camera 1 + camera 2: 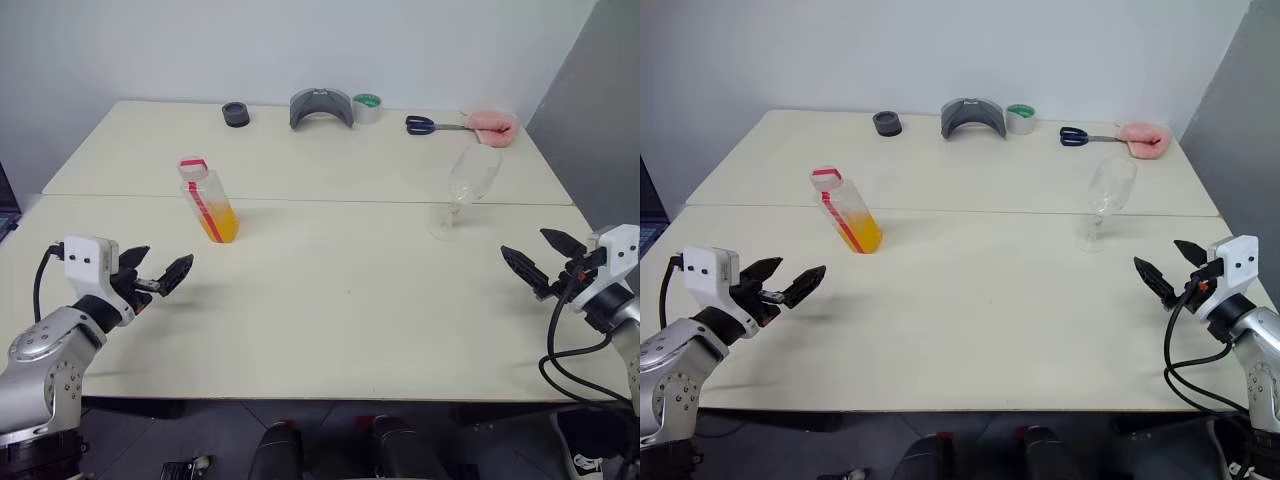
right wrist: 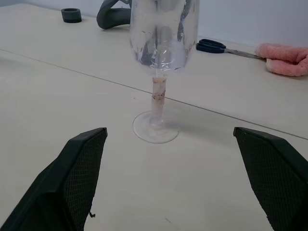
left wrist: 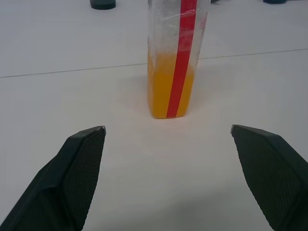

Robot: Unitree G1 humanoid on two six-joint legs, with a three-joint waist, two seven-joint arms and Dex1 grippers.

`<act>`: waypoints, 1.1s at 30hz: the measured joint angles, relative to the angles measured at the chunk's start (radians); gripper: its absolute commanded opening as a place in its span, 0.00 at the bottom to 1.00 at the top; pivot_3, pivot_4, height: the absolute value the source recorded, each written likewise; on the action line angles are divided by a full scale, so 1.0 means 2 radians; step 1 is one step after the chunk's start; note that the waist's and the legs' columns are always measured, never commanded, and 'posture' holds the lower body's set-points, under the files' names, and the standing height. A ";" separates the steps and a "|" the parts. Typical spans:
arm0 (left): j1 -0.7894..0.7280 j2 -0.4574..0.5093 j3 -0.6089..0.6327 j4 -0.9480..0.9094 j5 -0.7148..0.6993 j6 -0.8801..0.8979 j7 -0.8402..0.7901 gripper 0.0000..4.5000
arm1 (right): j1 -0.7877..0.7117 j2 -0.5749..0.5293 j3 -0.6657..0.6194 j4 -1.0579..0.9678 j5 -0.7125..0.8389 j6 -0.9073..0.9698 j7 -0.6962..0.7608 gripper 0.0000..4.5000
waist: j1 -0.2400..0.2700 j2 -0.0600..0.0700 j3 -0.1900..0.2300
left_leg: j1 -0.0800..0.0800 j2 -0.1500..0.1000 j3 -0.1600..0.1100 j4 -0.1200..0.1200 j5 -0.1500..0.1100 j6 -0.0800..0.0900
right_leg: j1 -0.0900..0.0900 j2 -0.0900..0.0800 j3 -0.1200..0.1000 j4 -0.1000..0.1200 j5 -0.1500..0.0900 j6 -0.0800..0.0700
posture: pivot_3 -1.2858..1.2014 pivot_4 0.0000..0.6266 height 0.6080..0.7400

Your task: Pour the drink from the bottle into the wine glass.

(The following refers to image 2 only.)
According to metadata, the grey curved headband piece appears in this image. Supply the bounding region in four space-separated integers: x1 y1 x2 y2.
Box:
96 0 132 30

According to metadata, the black round container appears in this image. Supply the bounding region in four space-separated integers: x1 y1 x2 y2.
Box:
61 8 83 24

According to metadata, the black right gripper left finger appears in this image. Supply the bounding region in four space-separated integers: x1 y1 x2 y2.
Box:
0 127 108 231

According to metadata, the pink fluffy cloth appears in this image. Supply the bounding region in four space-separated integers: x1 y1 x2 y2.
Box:
255 43 308 77

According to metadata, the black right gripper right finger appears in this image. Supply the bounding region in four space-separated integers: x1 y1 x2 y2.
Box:
233 127 308 231

